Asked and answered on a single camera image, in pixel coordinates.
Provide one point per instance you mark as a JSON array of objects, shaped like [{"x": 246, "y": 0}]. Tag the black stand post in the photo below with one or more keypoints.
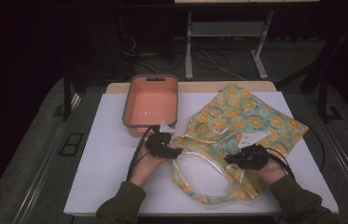
[{"x": 321, "y": 99}]

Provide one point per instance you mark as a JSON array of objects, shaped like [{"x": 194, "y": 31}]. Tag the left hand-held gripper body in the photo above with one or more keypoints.
[{"x": 159, "y": 146}]

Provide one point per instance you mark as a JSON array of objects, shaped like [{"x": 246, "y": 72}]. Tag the orange basket with grey rim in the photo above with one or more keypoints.
[{"x": 153, "y": 102}]

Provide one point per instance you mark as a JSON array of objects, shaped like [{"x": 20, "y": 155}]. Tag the orange-print fabric tote bag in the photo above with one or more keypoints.
[{"x": 240, "y": 115}]

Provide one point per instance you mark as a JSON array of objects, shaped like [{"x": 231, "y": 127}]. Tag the grey metal stand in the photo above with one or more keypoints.
[{"x": 224, "y": 29}]

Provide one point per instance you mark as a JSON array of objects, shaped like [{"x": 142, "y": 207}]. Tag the white board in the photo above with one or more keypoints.
[{"x": 106, "y": 149}]

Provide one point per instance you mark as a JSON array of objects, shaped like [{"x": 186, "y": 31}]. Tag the metal rail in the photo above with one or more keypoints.
[
  {"x": 52, "y": 146},
  {"x": 347, "y": 165}
]

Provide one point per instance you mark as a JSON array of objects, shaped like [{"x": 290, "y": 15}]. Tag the person's left hand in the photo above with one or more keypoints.
[{"x": 145, "y": 169}]

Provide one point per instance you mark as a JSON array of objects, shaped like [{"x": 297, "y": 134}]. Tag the person's right hand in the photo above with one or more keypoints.
[{"x": 271, "y": 174}]

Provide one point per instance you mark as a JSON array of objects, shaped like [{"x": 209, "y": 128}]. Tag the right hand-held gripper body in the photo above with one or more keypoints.
[{"x": 254, "y": 157}]

